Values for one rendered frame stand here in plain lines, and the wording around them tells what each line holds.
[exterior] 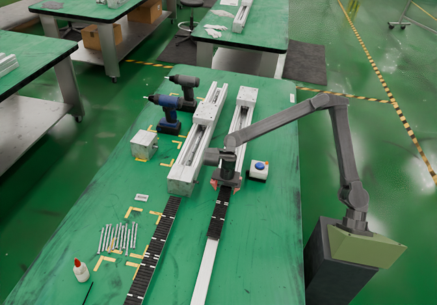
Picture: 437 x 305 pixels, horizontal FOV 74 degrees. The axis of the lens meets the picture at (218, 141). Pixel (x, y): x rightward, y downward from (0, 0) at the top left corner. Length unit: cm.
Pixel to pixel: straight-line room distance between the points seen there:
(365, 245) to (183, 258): 63
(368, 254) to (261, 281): 39
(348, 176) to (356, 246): 25
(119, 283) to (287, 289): 56
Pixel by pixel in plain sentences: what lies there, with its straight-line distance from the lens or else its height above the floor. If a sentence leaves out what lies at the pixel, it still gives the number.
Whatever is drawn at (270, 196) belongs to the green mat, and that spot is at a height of 78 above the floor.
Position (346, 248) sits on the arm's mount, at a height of 86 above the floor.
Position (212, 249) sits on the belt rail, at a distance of 110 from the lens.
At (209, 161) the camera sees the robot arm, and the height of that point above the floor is 101.
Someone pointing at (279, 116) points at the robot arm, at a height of 115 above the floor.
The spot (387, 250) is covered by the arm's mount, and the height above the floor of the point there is 89.
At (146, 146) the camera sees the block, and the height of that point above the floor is 87.
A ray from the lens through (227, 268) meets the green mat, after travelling 111.
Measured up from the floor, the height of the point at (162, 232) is 81.
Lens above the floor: 176
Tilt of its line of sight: 39 degrees down
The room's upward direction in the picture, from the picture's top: 6 degrees clockwise
